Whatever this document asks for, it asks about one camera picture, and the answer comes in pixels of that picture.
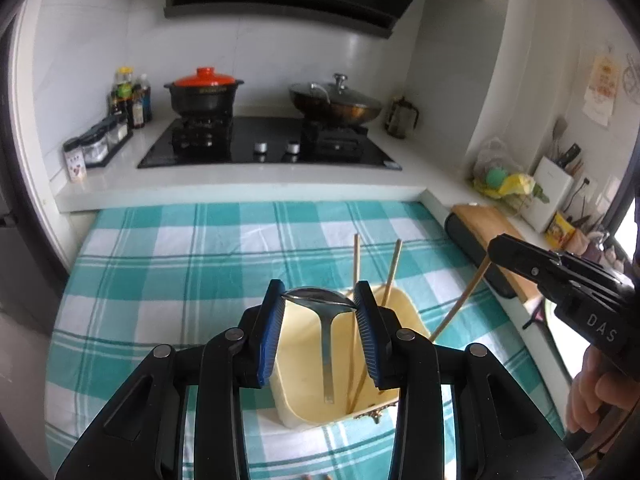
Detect wooden cutting board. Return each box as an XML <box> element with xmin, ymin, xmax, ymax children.
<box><xmin>452</xmin><ymin>203</ymin><xmax>547</xmax><ymax>304</ymax></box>

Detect red pot lid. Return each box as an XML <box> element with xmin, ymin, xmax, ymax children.
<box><xmin>171</xmin><ymin>66</ymin><xmax>237</xmax><ymax>90</ymax></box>

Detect wooden chopstick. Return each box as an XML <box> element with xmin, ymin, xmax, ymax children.
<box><xmin>381</xmin><ymin>238</ymin><xmax>403</xmax><ymax>307</ymax></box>
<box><xmin>347</xmin><ymin>233</ymin><xmax>362</xmax><ymax>408</ymax></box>
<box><xmin>429</xmin><ymin>255</ymin><xmax>492</xmax><ymax>343</ymax></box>

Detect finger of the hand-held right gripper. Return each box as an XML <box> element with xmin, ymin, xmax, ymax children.
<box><xmin>487</xmin><ymin>233</ymin><xmax>564</xmax><ymax>284</ymax></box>

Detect metal spoon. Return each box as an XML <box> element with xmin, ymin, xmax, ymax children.
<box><xmin>281</xmin><ymin>286</ymin><xmax>359</xmax><ymax>405</ymax></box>

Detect cream ribbed utensil holder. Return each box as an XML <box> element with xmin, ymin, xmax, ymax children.
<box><xmin>270</xmin><ymin>282</ymin><xmax>432</xmax><ymax>428</ymax></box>

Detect white knife block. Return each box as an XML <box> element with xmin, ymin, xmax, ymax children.
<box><xmin>520</xmin><ymin>155</ymin><xmax>574</xmax><ymax>234</ymax></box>

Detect clear plastic bag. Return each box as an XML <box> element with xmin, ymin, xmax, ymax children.
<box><xmin>472</xmin><ymin>137</ymin><xmax>523</xmax><ymax>183</ymax></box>

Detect glass wok lid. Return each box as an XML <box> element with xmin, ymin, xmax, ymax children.
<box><xmin>291</xmin><ymin>73</ymin><xmax>373</xmax><ymax>106</ymax></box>

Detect black glass gas stove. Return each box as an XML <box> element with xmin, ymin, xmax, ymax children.
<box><xmin>137</xmin><ymin>116</ymin><xmax>403</xmax><ymax>172</ymax></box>

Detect yellow cap sauce bottle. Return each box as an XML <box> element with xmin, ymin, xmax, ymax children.
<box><xmin>114</xmin><ymin>66</ymin><xmax>136</xmax><ymax>111</ymax></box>

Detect black spice jar rack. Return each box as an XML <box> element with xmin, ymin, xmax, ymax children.
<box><xmin>80</xmin><ymin>112</ymin><xmax>134</xmax><ymax>167</ymax></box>

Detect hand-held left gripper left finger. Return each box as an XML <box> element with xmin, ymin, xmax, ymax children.
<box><xmin>55</xmin><ymin>279</ymin><xmax>287</xmax><ymax>480</ymax></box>

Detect dark soy sauce bottle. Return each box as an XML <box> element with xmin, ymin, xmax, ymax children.
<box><xmin>131</xmin><ymin>74</ymin><xmax>153</xmax><ymax>129</ymax></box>

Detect black clay pot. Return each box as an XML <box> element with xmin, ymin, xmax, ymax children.
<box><xmin>164</xmin><ymin>79</ymin><xmax>246</xmax><ymax>115</ymax></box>

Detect teal checkered tablecloth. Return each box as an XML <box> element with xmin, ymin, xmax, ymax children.
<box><xmin>44</xmin><ymin>201</ymin><xmax>568</xmax><ymax>480</ymax></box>

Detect wall calendar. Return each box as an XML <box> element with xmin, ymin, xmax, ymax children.
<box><xmin>582</xmin><ymin>50</ymin><xmax>624</xmax><ymax>129</ymax></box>

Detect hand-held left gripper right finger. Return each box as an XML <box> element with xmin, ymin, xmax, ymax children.
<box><xmin>353</xmin><ymin>282</ymin><xmax>583</xmax><ymax>480</ymax></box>

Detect white wall outlet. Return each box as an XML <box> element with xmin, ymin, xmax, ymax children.
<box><xmin>602</xmin><ymin>175</ymin><xmax>622</xmax><ymax>207</ymax></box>

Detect black lid spice shaker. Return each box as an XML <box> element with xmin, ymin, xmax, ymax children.
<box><xmin>62</xmin><ymin>137</ymin><xmax>87</xmax><ymax>184</ymax></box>

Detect person's right hand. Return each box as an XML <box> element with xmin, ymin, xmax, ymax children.
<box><xmin>565</xmin><ymin>347</ymin><xmax>626</xmax><ymax>435</ymax></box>

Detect dark metal wok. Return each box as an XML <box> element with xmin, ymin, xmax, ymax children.
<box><xmin>288</xmin><ymin>91</ymin><xmax>383</xmax><ymax>126</ymax></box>

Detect glass french press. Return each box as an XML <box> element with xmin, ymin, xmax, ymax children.
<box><xmin>385</xmin><ymin>96</ymin><xmax>420</xmax><ymax>140</ymax></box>

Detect black handled knives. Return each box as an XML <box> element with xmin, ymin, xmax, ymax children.
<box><xmin>550</xmin><ymin>142</ymin><xmax>584</xmax><ymax>171</ymax></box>

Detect yellow plastic bag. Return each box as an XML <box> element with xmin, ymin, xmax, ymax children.
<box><xmin>475</xmin><ymin>172</ymin><xmax>546</xmax><ymax>211</ymax></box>

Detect yellow snack packet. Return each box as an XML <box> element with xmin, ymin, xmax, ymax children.
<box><xmin>545</xmin><ymin>211</ymin><xmax>576</xmax><ymax>250</ymax></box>

